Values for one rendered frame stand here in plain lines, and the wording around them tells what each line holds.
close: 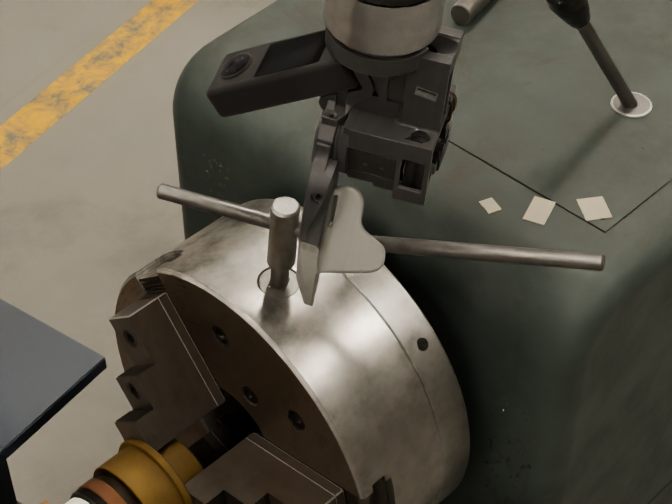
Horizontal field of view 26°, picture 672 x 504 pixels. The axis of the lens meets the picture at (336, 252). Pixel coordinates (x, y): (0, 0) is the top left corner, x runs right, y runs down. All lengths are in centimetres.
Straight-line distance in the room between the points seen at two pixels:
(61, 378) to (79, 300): 117
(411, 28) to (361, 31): 3
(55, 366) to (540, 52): 73
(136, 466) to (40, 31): 256
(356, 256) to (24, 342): 86
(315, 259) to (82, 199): 216
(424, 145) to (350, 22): 10
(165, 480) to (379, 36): 43
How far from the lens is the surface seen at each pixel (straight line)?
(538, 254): 104
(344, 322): 113
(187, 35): 358
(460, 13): 137
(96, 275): 296
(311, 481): 116
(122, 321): 119
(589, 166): 123
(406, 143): 95
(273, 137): 128
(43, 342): 179
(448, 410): 118
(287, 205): 107
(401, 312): 115
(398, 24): 90
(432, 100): 95
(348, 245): 100
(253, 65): 100
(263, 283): 114
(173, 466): 118
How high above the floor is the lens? 203
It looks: 43 degrees down
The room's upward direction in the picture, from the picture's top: straight up
